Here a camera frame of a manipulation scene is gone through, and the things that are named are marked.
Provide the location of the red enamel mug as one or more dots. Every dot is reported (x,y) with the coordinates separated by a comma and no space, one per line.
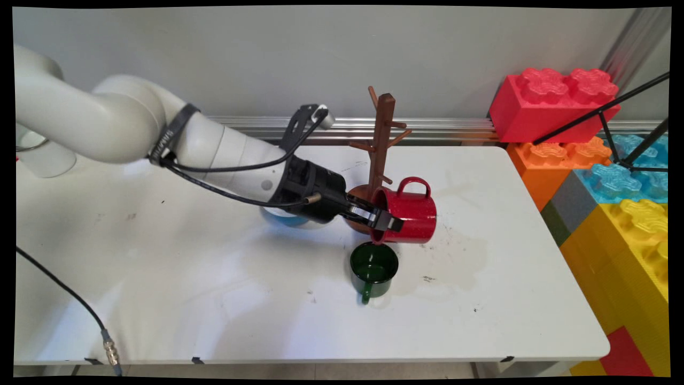
(411,214)

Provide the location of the dark green enamel mug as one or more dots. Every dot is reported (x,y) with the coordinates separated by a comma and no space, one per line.
(374,267)

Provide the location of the big grey toy block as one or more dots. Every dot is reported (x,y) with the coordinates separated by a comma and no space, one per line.
(572,206)

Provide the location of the white and blue bowl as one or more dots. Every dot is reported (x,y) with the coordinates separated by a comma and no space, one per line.
(288,220)

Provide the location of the horizontal aluminium rail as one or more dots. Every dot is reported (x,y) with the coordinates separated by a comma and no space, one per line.
(454,128)

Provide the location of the big orange toy block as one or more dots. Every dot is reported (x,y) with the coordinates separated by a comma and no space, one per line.
(539,171)

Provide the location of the big dark green toy block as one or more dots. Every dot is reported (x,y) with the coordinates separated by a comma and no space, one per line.
(554,224)

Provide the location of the small red flat block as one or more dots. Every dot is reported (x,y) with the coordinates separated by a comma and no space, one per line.
(625,355)

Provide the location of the brown wooden mug tree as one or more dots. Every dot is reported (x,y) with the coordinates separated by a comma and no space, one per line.
(382,128)

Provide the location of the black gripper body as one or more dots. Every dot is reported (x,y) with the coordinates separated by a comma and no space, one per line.
(315,187)

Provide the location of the black tripod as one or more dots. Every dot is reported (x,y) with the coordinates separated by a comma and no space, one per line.
(604,111)

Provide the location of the slanted aluminium profile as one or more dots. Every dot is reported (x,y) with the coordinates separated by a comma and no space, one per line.
(633,45)

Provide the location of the big red toy block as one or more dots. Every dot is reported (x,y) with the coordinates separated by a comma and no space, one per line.
(534,112)

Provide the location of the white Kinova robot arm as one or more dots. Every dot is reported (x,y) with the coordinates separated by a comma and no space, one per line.
(117,123)

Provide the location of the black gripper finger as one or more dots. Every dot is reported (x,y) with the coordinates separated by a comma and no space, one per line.
(382,220)
(362,202)

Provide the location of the big yellow toy block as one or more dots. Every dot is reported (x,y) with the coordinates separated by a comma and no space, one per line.
(620,267)

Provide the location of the big light blue toy block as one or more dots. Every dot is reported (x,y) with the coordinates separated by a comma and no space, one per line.
(614,182)

